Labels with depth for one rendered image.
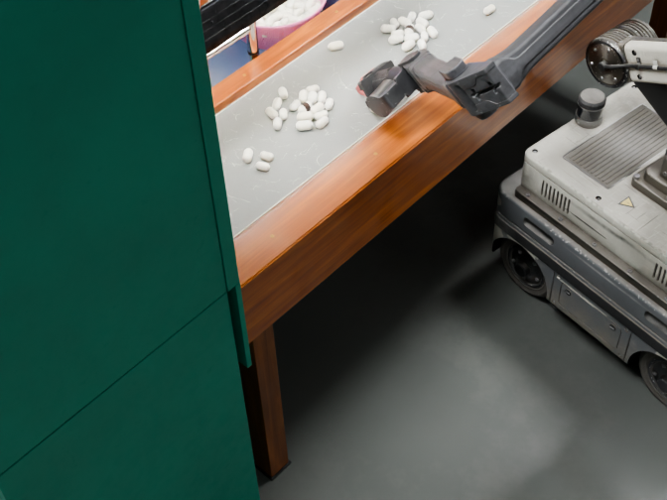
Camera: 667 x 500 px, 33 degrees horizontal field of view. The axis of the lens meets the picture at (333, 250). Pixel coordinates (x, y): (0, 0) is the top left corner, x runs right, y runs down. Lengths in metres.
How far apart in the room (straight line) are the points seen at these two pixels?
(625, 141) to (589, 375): 0.61
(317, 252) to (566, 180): 0.75
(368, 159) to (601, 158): 0.71
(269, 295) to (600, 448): 1.03
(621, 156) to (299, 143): 0.85
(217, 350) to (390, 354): 0.93
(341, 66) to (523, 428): 1.01
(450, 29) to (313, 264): 0.75
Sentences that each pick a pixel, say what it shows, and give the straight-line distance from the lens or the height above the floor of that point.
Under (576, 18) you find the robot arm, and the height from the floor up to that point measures 1.25.
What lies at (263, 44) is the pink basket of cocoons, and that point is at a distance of 2.80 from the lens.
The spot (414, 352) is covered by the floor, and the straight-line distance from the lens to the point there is 3.00.
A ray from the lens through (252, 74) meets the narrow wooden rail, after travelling 2.61.
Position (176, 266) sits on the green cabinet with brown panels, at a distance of 1.90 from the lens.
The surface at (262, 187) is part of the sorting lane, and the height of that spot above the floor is 0.74.
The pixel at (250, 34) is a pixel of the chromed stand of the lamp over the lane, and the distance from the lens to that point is 2.62.
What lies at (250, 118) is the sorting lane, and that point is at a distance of 2.53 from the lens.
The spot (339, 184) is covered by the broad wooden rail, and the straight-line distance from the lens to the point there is 2.33.
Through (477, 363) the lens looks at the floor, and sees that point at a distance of 2.99.
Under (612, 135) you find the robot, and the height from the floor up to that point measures 0.47.
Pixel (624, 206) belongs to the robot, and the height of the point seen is 0.47.
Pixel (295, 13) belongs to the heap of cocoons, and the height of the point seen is 0.74.
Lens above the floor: 2.42
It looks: 49 degrees down
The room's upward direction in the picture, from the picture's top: 3 degrees counter-clockwise
